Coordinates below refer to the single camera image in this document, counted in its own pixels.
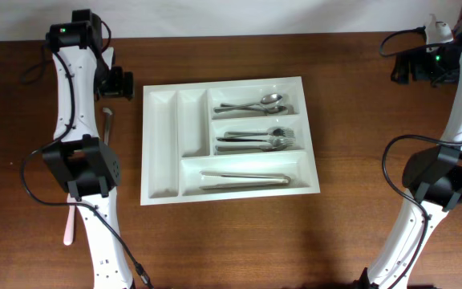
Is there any small steel teaspoon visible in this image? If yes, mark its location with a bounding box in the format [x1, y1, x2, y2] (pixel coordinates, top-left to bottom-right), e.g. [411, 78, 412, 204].
[103, 108, 113, 145]

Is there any steel spoon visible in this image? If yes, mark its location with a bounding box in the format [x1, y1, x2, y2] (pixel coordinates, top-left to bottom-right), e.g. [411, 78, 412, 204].
[219, 103, 290, 117]
[213, 93, 283, 113]

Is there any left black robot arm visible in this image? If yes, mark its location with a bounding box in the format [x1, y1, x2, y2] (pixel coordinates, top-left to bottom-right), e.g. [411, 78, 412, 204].
[42, 9, 135, 288]

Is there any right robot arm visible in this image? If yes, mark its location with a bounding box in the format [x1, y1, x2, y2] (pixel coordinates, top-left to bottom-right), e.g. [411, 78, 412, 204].
[352, 7, 462, 288]

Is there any white plastic cutlery tray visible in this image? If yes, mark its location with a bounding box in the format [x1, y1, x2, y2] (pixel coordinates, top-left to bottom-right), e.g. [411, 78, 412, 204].
[140, 76, 321, 206]

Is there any pink plastic knife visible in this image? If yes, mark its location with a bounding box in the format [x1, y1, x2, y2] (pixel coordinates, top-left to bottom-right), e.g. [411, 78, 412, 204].
[63, 206, 76, 246]

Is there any right black camera cable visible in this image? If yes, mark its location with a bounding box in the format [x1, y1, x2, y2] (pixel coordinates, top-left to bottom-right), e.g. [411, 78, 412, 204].
[378, 26, 462, 289]

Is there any black camera cable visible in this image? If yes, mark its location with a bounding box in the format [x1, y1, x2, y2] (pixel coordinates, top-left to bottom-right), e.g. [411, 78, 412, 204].
[378, 26, 462, 289]
[18, 19, 156, 289]

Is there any left black camera cable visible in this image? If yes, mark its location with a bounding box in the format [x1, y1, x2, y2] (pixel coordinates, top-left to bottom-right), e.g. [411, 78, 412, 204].
[18, 19, 156, 289]

